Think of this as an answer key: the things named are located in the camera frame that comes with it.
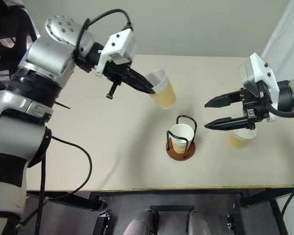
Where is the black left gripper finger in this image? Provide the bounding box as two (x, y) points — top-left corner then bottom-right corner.
(123, 79), (156, 95)
(126, 69), (155, 90)

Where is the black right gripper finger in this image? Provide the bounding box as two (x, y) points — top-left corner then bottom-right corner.
(204, 91), (246, 109)
(203, 117), (251, 132)

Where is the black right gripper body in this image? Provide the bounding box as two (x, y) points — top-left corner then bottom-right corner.
(239, 82), (270, 130)

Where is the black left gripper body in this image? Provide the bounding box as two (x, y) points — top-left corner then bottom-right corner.
(104, 60), (133, 99)

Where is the tan and white paper cup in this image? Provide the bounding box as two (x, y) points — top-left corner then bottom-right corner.
(146, 69), (177, 110)
(229, 128), (258, 149)

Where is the patterned white paper cup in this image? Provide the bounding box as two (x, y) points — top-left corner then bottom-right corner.
(170, 123), (195, 155)

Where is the grey rounded shape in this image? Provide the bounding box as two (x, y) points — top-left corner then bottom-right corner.
(123, 210), (160, 235)
(187, 210), (212, 235)

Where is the black chair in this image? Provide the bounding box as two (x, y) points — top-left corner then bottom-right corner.
(0, 0), (39, 103)

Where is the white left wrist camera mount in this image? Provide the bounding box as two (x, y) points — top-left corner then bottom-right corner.
(95, 28), (138, 78)

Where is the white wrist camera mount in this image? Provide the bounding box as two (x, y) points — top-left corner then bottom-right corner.
(238, 52), (279, 123)
(95, 28), (138, 78)

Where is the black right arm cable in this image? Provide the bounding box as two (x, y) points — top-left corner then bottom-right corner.
(266, 96), (294, 118)

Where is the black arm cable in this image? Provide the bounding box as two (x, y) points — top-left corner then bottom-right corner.
(266, 96), (294, 118)
(75, 9), (134, 57)

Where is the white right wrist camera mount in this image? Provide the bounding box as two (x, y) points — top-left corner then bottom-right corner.
(238, 52), (279, 123)

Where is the black wire cup holder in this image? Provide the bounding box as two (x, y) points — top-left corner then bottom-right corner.
(166, 115), (197, 161)

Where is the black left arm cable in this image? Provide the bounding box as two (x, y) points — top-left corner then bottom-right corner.
(75, 9), (134, 57)

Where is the black long loose cable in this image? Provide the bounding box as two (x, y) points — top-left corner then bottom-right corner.
(19, 134), (93, 235)

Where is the black metal table frame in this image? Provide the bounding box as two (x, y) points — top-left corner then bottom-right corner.
(26, 184), (294, 235)

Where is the black hanging cable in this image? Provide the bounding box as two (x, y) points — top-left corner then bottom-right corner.
(280, 174), (294, 235)

